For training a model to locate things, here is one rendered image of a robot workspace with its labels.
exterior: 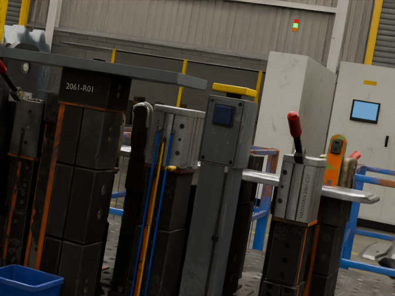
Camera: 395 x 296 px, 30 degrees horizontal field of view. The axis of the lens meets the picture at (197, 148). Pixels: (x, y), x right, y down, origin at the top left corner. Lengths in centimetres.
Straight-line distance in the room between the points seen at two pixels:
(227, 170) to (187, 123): 22
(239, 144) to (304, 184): 19
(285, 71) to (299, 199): 820
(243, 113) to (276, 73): 835
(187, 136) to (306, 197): 25
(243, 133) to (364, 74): 825
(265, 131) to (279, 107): 36
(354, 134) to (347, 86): 60
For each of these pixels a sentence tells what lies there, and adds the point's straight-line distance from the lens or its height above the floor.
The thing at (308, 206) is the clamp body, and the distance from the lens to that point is 133.
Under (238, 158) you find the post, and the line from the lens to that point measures 119.
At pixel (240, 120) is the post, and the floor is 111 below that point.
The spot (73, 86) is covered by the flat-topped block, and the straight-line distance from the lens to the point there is 131.
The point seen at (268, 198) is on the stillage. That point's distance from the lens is 457.
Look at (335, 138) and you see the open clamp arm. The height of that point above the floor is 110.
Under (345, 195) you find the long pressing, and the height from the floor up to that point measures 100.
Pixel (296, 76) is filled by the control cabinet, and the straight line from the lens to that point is 947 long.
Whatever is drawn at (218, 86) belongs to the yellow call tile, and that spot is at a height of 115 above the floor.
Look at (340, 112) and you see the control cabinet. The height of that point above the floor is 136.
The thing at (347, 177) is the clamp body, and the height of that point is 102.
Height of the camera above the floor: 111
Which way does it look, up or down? 3 degrees down
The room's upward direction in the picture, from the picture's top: 9 degrees clockwise
